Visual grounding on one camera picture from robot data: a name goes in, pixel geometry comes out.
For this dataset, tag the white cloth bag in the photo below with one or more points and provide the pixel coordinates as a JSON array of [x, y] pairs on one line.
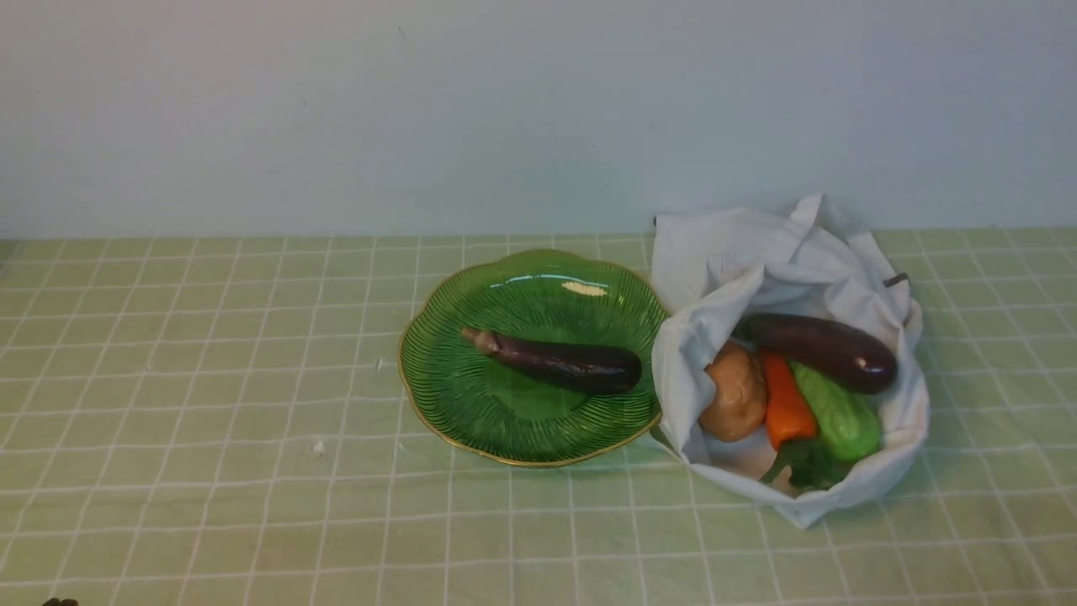
[[711, 268]]

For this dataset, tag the dark purple eggplant in bag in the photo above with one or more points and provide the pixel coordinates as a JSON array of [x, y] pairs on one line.
[[851, 357]]

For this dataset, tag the purple eggplant on plate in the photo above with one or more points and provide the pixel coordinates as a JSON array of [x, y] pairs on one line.
[[592, 369]]

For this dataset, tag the green glass plate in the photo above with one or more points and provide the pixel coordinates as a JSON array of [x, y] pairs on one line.
[[472, 402]]

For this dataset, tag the brown potato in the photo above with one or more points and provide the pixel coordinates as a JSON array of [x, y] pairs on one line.
[[740, 396]]

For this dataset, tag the orange pepper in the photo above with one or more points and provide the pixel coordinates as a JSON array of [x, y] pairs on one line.
[[788, 415]]

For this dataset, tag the dark green leafy vegetable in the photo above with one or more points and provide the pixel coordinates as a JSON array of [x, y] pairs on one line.
[[813, 467]]

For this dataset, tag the light green cucumber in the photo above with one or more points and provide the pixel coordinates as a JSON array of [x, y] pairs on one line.
[[848, 426]]

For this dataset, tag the green checkered tablecloth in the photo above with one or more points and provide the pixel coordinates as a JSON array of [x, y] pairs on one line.
[[160, 397]]

